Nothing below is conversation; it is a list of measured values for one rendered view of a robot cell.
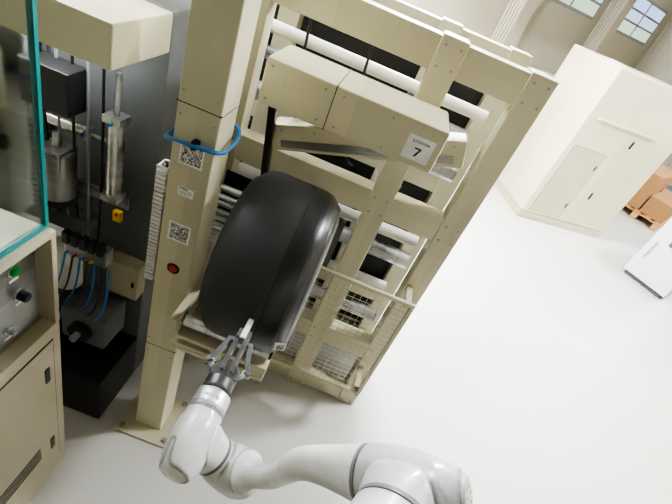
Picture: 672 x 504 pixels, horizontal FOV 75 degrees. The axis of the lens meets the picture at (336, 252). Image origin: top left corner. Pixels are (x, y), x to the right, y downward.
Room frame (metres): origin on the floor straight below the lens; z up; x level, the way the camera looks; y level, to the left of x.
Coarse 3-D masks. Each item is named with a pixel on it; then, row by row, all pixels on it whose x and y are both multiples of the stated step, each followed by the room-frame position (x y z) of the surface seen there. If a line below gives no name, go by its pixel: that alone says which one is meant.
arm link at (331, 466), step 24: (240, 456) 0.55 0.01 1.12; (288, 456) 0.47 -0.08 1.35; (312, 456) 0.45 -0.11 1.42; (336, 456) 0.44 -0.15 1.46; (216, 480) 0.50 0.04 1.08; (240, 480) 0.51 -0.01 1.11; (264, 480) 0.49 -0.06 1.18; (288, 480) 0.45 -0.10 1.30; (312, 480) 0.42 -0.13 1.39; (336, 480) 0.40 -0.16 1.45
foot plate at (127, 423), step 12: (132, 408) 1.13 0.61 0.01; (180, 408) 1.23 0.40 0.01; (120, 420) 1.06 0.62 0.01; (132, 420) 1.08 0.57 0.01; (168, 420) 1.15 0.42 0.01; (132, 432) 1.03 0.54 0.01; (144, 432) 1.05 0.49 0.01; (156, 432) 1.07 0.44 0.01; (168, 432) 1.10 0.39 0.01; (156, 444) 1.02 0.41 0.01
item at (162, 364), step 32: (192, 0) 1.09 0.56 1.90; (224, 0) 1.09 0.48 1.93; (256, 0) 1.17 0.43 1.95; (192, 32) 1.09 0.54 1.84; (224, 32) 1.09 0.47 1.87; (192, 64) 1.09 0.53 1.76; (224, 64) 1.09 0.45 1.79; (192, 96) 1.09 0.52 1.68; (224, 96) 1.09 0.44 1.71; (192, 128) 1.09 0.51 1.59; (224, 128) 1.13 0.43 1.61; (224, 160) 1.19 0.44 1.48; (192, 224) 1.09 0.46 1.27; (160, 256) 1.09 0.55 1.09; (192, 256) 1.09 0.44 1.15; (160, 288) 1.09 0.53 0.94; (192, 288) 1.14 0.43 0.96; (160, 320) 1.09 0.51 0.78; (160, 352) 1.09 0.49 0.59; (160, 384) 1.09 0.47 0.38; (160, 416) 1.09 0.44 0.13
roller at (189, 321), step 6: (186, 318) 1.03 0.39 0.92; (192, 318) 1.04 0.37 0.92; (198, 318) 1.05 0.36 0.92; (186, 324) 1.02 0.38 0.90; (192, 324) 1.02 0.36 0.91; (198, 324) 1.03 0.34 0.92; (198, 330) 1.02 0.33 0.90; (204, 330) 1.02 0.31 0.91; (210, 336) 1.02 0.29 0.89; (216, 336) 1.02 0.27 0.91; (258, 354) 1.03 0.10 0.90; (264, 354) 1.03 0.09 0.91; (270, 354) 1.04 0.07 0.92
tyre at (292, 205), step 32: (256, 192) 1.10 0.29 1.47; (288, 192) 1.16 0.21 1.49; (320, 192) 1.24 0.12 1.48; (224, 224) 1.01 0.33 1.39; (256, 224) 1.01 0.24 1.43; (288, 224) 1.05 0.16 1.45; (320, 224) 1.10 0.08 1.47; (224, 256) 0.93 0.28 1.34; (256, 256) 0.95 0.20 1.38; (288, 256) 0.98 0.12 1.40; (320, 256) 1.04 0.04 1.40; (224, 288) 0.89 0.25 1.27; (256, 288) 0.91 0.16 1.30; (288, 288) 0.93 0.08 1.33; (224, 320) 0.89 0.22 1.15; (256, 320) 0.89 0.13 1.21; (288, 320) 0.92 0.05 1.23
